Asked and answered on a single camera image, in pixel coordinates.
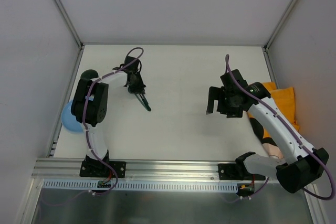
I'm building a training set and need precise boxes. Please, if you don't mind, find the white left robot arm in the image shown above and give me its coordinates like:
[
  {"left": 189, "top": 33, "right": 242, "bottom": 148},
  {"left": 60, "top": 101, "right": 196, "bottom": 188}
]
[{"left": 71, "top": 56, "right": 151, "bottom": 177}]

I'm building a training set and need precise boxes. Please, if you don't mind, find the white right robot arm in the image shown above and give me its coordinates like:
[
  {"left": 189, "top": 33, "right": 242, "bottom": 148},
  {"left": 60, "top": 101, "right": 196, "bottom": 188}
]
[{"left": 206, "top": 69, "right": 329, "bottom": 193}]

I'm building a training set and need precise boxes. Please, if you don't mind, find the dark green mug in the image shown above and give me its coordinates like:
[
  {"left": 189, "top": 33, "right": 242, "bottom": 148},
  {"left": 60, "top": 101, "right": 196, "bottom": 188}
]
[{"left": 80, "top": 69, "right": 99, "bottom": 80}]

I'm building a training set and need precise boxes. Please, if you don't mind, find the light blue plate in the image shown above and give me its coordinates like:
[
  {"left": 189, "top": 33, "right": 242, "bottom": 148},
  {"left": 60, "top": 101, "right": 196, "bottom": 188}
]
[{"left": 61, "top": 100, "right": 83, "bottom": 133}]

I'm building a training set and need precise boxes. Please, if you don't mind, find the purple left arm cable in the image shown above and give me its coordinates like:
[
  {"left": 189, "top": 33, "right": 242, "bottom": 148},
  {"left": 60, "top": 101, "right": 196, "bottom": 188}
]
[{"left": 39, "top": 47, "right": 145, "bottom": 206}]

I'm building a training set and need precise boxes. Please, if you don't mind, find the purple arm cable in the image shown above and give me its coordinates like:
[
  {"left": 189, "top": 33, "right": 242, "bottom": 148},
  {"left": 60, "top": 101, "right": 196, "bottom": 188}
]
[
  {"left": 39, "top": 47, "right": 145, "bottom": 206},
  {"left": 220, "top": 54, "right": 336, "bottom": 204}
]

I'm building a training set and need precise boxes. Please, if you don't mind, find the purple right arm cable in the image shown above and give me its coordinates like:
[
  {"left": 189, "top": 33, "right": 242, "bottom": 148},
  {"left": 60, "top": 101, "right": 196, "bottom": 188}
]
[{"left": 220, "top": 54, "right": 336, "bottom": 204}]

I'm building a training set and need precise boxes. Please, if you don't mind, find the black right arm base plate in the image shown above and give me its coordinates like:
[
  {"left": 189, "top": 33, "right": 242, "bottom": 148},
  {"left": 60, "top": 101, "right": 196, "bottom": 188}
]
[{"left": 217, "top": 163, "right": 266, "bottom": 181}]

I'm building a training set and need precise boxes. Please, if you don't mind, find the aluminium front rail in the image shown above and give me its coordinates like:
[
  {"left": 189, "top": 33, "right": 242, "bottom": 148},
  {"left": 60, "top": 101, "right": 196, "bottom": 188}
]
[{"left": 31, "top": 157, "right": 313, "bottom": 183}]

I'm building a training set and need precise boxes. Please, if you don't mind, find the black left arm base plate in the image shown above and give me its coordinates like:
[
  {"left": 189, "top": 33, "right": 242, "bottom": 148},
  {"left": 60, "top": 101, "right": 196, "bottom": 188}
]
[{"left": 79, "top": 159, "right": 127, "bottom": 178}]

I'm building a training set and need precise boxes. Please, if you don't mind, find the left aluminium frame post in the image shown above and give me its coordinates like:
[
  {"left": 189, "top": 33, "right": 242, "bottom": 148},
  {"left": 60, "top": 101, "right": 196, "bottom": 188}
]
[{"left": 53, "top": 0, "right": 83, "bottom": 49}]

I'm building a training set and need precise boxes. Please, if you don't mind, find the aluminium frame post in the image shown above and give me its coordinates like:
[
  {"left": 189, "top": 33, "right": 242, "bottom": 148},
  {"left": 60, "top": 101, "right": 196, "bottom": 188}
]
[
  {"left": 53, "top": 0, "right": 83, "bottom": 49},
  {"left": 264, "top": 0, "right": 299, "bottom": 52}
]

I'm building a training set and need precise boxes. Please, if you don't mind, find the white slotted cable duct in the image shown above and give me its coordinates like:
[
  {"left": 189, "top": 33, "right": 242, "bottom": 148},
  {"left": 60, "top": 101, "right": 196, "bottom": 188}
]
[{"left": 43, "top": 179, "right": 238, "bottom": 193}]

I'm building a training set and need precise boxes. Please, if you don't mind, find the right aluminium frame post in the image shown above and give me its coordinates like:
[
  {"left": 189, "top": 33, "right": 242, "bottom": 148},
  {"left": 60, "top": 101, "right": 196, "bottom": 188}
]
[{"left": 264, "top": 0, "right": 299, "bottom": 52}]

